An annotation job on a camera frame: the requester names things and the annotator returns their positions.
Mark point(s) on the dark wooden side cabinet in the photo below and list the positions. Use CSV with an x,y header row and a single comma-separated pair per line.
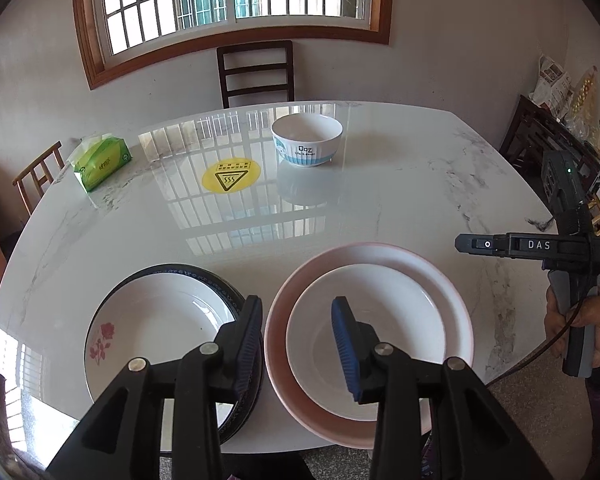
x,y
532,131

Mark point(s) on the green tissue pack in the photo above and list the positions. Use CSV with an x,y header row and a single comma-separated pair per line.
x,y
96,158

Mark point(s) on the white bowl blue stripes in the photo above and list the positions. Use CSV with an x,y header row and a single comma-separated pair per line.
x,y
306,139

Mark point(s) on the yellow warning sticker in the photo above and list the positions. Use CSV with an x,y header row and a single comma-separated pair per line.
x,y
231,175

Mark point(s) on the white plate pink flowers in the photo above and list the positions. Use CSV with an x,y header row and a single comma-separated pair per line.
x,y
155,339

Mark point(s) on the pink bowl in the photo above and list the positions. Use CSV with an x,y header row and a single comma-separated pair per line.
x,y
459,336

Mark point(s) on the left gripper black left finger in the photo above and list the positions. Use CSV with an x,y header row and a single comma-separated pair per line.
x,y
119,437

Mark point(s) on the blue floral plate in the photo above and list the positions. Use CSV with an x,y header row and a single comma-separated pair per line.
x,y
230,309

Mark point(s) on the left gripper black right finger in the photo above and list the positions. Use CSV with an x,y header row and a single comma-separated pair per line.
x,y
474,437

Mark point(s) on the wooden framed barred window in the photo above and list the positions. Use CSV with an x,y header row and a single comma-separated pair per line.
x,y
119,37

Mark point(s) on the white bowl orange stripes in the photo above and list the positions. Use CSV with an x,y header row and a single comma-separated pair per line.
x,y
399,310

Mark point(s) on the clear plastic bag items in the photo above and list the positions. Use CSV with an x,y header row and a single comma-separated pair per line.
x,y
582,119

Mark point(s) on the light wooden chair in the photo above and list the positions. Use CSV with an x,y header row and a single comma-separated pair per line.
x,y
38,172

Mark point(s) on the person's right hand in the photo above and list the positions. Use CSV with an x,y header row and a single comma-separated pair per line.
x,y
589,315

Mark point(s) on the newspaper bundle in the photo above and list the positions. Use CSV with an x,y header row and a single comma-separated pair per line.
x,y
552,91

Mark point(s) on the dark wooden chair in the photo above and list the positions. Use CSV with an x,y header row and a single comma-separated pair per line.
x,y
285,68

